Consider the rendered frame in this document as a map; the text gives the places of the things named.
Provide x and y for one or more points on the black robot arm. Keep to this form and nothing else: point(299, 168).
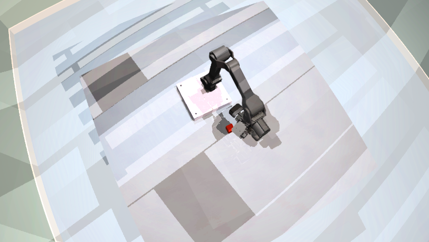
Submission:
point(254, 109)

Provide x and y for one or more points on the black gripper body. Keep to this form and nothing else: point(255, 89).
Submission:
point(236, 111)

